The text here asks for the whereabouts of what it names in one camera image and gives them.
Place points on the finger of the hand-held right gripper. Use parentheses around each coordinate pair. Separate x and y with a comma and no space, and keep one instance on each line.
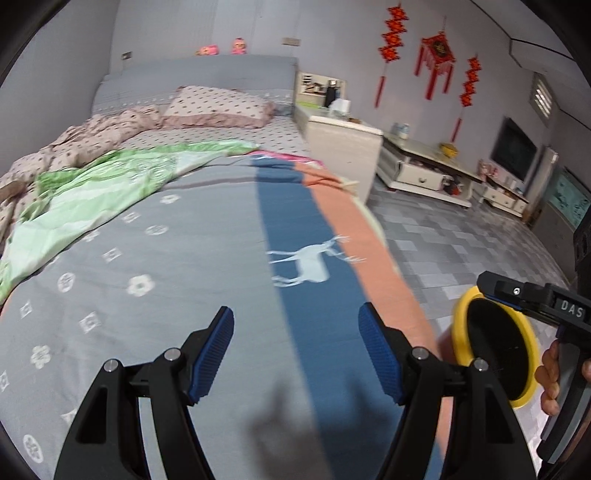
(512,290)
(508,303)

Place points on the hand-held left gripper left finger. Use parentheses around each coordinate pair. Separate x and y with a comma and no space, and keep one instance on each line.
(210,355)

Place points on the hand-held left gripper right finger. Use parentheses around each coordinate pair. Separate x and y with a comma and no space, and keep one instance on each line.
(383,355)

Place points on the yellow rimmed black trash bin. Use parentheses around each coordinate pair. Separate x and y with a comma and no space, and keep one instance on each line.
(461,318)

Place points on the person's right hand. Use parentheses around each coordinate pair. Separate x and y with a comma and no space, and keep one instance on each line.
(548,383)

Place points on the white television stand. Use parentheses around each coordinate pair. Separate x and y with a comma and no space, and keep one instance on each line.
(498,198)

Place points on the glass fish tank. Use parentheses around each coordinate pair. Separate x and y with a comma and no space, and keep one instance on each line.
(570,198)

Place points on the white standing air conditioner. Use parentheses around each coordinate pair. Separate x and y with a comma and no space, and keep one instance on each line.
(545,175)

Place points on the red items under table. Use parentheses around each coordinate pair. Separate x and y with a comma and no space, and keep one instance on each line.
(452,186)

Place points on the pink toy figures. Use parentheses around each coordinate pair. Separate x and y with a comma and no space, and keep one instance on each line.
(489,170)

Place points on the bed with patterned blanket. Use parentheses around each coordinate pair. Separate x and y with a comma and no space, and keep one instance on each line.
(207,230)

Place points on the white coffee table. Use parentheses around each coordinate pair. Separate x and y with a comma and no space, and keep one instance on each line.
(415,177)

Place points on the yellow bowl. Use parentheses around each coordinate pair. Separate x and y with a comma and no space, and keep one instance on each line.
(448,150)

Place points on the louvred vent window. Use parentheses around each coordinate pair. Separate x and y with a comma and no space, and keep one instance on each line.
(541,99)

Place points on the small white bottle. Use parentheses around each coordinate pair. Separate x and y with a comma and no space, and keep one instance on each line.
(400,130)

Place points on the green patterned blanket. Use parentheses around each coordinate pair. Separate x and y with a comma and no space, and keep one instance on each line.
(92,194)

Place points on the long red knot decoration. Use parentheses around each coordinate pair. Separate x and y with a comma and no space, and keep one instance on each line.
(471,87)
(392,37)

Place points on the cream bedside cabinet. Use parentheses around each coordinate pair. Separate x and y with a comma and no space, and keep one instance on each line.
(337,152)

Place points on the pink floral sheet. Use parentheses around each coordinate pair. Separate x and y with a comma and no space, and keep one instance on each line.
(295,159)

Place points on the grey dotted bedsheet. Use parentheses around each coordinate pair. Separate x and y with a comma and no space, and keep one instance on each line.
(281,136)

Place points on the pink dotted pillow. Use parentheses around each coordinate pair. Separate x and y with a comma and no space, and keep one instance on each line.
(217,106)

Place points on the pink dotted quilt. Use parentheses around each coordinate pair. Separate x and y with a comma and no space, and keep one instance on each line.
(83,138)

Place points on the red diamond tassel decoration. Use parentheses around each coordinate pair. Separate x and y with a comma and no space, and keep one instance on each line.
(436,48)

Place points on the grey bed headboard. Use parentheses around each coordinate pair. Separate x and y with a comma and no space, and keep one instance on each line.
(194,71)

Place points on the pink sitting doll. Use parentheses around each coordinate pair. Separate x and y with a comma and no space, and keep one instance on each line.
(238,47)

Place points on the black wall television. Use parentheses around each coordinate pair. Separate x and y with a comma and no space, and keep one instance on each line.
(512,150)

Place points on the long white wall socket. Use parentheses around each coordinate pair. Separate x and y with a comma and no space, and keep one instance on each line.
(292,42)

